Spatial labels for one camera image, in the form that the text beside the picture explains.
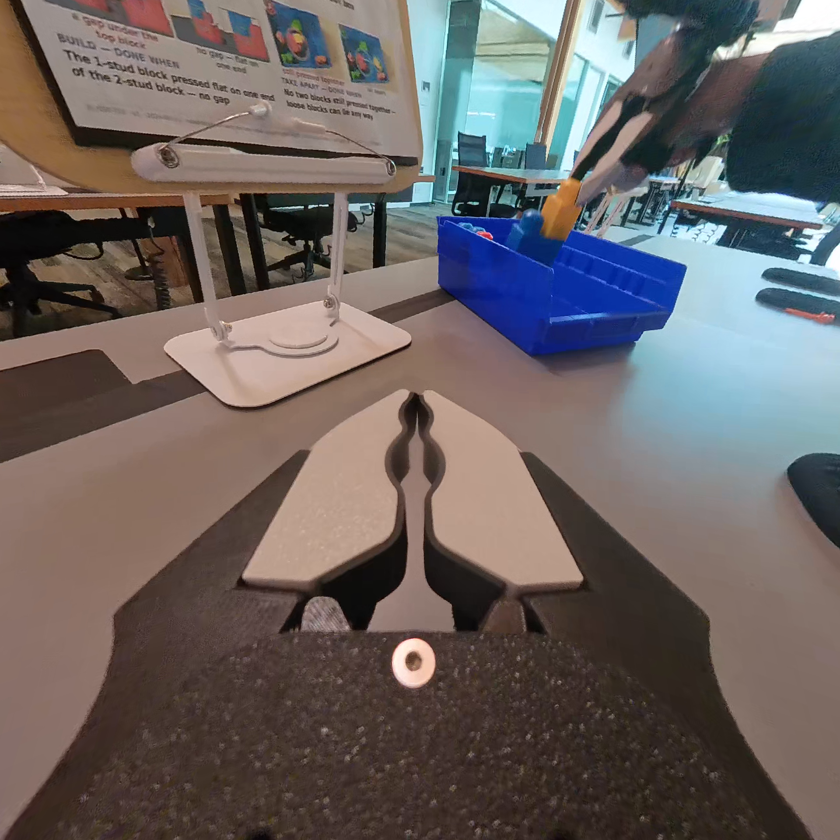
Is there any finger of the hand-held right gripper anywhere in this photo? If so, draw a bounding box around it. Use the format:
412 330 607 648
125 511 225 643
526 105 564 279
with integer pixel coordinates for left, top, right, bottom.
577 110 658 206
570 98 624 183

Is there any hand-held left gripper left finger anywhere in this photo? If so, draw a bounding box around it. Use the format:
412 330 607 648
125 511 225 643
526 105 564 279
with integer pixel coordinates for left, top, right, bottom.
241 389 421 630

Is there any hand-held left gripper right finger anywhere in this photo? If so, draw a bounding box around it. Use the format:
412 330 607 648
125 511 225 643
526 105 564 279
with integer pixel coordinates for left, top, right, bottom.
417 389 585 632

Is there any yellow single-stud block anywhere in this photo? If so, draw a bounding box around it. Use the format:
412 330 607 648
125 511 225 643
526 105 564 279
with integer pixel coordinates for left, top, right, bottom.
540 177 586 242

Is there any blue two-stud block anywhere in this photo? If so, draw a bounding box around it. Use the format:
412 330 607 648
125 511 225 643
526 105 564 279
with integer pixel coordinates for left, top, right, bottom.
504 209 567 268

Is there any blue plastic bin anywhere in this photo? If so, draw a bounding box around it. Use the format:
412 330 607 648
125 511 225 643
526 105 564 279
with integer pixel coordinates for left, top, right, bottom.
436 215 688 357

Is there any person's right forearm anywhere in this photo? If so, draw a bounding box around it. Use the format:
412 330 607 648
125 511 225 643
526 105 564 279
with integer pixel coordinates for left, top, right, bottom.
722 29 840 206

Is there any person's right hand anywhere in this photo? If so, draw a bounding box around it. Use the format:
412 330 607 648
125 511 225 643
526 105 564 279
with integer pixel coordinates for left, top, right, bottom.
682 49 772 155

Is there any pale wooden board stand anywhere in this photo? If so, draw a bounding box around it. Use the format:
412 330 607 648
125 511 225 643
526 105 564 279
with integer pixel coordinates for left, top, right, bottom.
583 185 647 236

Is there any wood-edged office table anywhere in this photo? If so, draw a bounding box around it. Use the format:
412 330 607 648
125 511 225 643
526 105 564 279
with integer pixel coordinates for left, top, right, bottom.
451 165 573 217
672 196 829 253
0 174 435 316

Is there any white document stand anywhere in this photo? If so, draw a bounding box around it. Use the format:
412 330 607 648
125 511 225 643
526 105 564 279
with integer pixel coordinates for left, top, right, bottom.
130 98 413 408

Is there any black mesh pad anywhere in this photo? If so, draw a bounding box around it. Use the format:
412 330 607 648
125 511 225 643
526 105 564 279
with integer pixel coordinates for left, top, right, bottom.
761 267 840 298
755 287 840 327

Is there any black mesh chair armrest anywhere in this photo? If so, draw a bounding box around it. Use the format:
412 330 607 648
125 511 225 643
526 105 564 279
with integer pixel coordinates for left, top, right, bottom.
786 453 840 549

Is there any printed instruction sheet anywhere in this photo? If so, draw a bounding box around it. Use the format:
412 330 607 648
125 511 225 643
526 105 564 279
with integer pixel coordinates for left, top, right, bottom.
10 0 421 165

